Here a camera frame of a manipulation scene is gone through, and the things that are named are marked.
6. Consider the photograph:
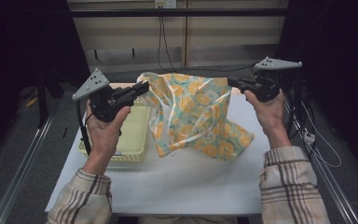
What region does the citrus print teal cloth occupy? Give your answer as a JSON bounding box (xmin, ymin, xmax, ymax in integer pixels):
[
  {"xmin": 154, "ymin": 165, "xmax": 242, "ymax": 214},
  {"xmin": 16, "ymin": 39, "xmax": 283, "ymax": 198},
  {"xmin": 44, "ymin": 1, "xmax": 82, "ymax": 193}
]
[{"xmin": 135, "ymin": 72, "xmax": 256, "ymax": 162}]

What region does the bundle of black cables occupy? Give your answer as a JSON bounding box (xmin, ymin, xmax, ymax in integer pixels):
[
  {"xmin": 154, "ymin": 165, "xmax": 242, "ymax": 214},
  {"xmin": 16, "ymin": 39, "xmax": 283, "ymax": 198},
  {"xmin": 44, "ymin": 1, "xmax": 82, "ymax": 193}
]
[{"xmin": 284, "ymin": 83, "xmax": 310, "ymax": 139}]

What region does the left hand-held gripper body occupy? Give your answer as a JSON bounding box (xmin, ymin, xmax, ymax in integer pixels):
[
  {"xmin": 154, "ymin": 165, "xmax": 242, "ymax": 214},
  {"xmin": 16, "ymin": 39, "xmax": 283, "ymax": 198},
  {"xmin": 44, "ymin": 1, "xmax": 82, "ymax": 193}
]
[{"xmin": 72, "ymin": 67, "xmax": 138, "ymax": 123}]

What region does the white wall socket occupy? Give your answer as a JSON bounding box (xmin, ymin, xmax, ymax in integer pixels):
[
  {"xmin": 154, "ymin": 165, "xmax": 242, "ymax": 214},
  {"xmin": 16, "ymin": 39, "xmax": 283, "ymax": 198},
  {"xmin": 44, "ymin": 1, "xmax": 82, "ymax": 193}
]
[{"xmin": 154, "ymin": 0, "xmax": 178, "ymax": 9}]

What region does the white cable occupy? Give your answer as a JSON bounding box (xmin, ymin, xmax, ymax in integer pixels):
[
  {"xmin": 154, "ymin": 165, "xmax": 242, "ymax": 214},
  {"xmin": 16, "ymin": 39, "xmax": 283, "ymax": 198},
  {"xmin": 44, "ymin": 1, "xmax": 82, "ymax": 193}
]
[{"xmin": 300, "ymin": 101, "xmax": 343, "ymax": 169}]

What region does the thin black wall cable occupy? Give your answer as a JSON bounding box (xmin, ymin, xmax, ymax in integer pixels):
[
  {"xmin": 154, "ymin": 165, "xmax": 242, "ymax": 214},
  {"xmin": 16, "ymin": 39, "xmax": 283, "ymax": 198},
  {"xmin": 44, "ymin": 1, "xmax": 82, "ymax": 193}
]
[
  {"xmin": 160, "ymin": 15, "xmax": 257, "ymax": 73},
  {"xmin": 157, "ymin": 15, "xmax": 163, "ymax": 71}
]

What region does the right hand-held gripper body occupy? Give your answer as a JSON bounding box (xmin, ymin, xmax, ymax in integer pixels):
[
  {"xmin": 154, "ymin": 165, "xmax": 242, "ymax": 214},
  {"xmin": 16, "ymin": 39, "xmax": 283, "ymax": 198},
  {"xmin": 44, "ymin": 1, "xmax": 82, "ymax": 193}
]
[{"xmin": 243, "ymin": 56, "xmax": 303, "ymax": 104}]

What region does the pale yellow perforated basket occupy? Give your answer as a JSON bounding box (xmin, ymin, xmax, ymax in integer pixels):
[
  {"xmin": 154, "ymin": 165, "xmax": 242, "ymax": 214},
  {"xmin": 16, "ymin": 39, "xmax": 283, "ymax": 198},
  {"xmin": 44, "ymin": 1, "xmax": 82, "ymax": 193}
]
[{"xmin": 76, "ymin": 95, "xmax": 152, "ymax": 165}]

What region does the black curtain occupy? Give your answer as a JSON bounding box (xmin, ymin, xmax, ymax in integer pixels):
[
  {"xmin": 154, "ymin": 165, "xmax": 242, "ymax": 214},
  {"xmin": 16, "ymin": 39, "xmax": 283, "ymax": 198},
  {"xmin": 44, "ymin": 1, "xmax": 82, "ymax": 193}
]
[
  {"xmin": 274, "ymin": 0, "xmax": 358, "ymax": 180},
  {"xmin": 0, "ymin": 0, "xmax": 91, "ymax": 162}
]

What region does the black horizontal bar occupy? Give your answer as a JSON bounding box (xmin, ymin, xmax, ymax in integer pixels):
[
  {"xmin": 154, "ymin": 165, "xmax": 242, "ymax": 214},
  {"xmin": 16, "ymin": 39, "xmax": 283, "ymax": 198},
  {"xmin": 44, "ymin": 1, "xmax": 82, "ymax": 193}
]
[{"xmin": 69, "ymin": 7, "xmax": 290, "ymax": 18}]

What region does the person's right hand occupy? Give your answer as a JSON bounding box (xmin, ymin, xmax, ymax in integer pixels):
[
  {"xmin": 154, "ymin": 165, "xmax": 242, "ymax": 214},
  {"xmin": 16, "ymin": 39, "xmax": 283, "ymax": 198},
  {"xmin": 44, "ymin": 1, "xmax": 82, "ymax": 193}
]
[{"xmin": 243, "ymin": 89, "xmax": 289, "ymax": 135}]

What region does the thick black gripper cable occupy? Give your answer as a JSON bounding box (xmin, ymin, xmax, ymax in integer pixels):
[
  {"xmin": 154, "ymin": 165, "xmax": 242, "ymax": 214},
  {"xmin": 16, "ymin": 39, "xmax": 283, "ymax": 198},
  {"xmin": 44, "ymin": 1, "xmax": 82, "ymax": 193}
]
[{"xmin": 76, "ymin": 98, "xmax": 93, "ymax": 157}]

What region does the aluminium rail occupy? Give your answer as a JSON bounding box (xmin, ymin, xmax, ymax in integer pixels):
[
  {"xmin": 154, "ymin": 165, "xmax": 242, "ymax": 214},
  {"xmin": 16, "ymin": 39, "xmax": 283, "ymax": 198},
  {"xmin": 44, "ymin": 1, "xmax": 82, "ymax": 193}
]
[
  {"xmin": 283, "ymin": 102, "xmax": 358, "ymax": 224},
  {"xmin": 0, "ymin": 102, "xmax": 61, "ymax": 224}
]

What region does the black metal stand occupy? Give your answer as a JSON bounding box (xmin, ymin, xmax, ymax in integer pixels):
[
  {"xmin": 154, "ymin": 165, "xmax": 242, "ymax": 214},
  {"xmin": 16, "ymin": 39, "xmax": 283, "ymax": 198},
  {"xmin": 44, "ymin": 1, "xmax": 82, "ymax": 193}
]
[
  {"xmin": 36, "ymin": 70, "xmax": 49, "ymax": 129},
  {"xmin": 293, "ymin": 67, "xmax": 303, "ymax": 125}
]

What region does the person's left hand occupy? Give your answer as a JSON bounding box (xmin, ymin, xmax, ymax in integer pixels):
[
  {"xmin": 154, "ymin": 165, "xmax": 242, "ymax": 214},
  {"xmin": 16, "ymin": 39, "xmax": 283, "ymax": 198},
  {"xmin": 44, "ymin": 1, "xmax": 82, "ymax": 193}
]
[{"xmin": 85, "ymin": 100, "xmax": 132, "ymax": 158}]

